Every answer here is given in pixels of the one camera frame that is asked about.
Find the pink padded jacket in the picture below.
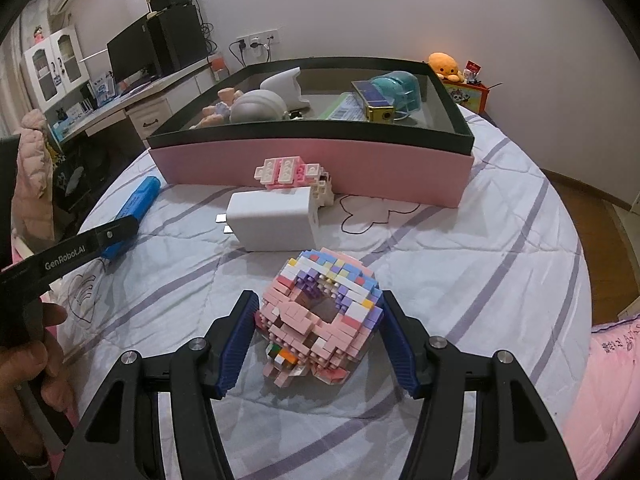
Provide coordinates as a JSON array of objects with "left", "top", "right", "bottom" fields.
[{"left": 12, "top": 108, "right": 55, "bottom": 246}]

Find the white desk with drawers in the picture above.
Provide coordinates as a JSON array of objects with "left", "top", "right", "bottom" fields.
[{"left": 53, "top": 56, "right": 228, "bottom": 146}]

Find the white round plush ball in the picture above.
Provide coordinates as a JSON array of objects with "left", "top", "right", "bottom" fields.
[{"left": 230, "top": 89, "right": 288, "bottom": 124}]

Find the small pink brick figure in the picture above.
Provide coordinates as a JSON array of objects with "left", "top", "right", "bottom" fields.
[{"left": 254, "top": 156, "right": 334, "bottom": 207}]

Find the white glass door cabinet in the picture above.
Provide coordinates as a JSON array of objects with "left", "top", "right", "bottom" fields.
[{"left": 22, "top": 26, "right": 89, "bottom": 112}]

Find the black computer monitor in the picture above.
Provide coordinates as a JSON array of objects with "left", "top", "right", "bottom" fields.
[{"left": 107, "top": 15, "right": 160, "bottom": 84}]

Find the round pink brick figure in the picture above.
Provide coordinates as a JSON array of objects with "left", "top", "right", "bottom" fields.
[{"left": 255, "top": 248, "right": 384, "bottom": 388}]

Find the blue yellow rectangular box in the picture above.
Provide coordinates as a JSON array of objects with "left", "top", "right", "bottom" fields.
[{"left": 352, "top": 80, "right": 396, "bottom": 124}]

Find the black computer tower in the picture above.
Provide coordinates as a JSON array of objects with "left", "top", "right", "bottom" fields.
[{"left": 146, "top": 3, "right": 207, "bottom": 77}]

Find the white curved holder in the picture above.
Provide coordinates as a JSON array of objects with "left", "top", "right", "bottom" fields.
[{"left": 260, "top": 67, "right": 310, "bottom": 112}]

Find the clear packet with label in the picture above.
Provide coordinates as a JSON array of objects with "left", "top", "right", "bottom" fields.
[{"left": 317, "top": 92, "right": 368, "bottom": 122}]

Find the red cartoon storage box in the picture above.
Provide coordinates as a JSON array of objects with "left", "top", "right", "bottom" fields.
[{"left": 442, "top": 80, "right": 489, "bottom": 114}]

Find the orange lid water bottle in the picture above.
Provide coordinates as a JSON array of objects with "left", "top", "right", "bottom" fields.
[{"left": 208, "top": 55, "right": 230, "bottom": 82}]

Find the orange octopus plush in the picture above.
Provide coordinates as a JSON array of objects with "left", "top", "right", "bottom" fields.
[{"left": 427, "top": 52, "right": 465, "bottom": 82}]

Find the round striped bed quilt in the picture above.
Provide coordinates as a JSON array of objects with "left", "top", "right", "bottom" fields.
[{"left": 52, "top": 104, "right": 594, "bottom": 480}]

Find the white power adapter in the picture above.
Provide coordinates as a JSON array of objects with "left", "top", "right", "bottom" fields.
[{"left": 216, "top": 186, "right": 319, "bottom": 252}]

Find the pink blanket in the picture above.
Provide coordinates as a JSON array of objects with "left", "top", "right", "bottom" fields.
[{"left": 562, "top": 316, "right": 639, "bottom": 479}]

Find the black office chair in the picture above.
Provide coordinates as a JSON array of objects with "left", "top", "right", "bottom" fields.
[{"left": 53, "top": 133, "right": 112, "bottom": 214}]

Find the white wall power outlet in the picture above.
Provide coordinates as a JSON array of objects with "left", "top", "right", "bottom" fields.
[{"left": 238, "top": 29, "right": 280, "bottom": 49}]

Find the blue comb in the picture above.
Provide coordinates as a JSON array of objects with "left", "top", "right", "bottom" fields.
[{"left": 101, "top": 176, "right": 160, "bottom": 261}]

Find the pink black storage box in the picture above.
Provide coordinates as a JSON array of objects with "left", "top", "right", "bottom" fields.
[{"left": 148, "top": 56, "right": 474, "bottom": 208}]

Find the teal round plastic case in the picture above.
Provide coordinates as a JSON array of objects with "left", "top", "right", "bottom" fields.
[{"left": 371, "top": 70, "right": 422, "bottom": 122}]

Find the person's left hand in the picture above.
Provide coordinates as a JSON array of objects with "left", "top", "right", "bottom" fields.
[{"left": 1, "top": 314, "right": 73, "bottom": 464}]

